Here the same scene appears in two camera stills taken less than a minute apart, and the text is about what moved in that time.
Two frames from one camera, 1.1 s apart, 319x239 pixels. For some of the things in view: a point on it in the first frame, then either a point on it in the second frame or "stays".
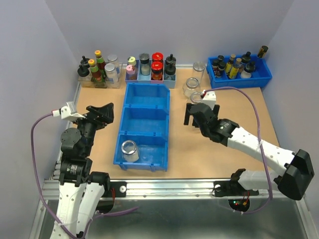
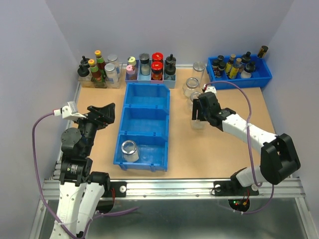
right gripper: x=187 y=114 to x=196 y=106
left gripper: x=106 y=115 stays
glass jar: x=129 y=152 stays
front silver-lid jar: x=110 y=72 stays
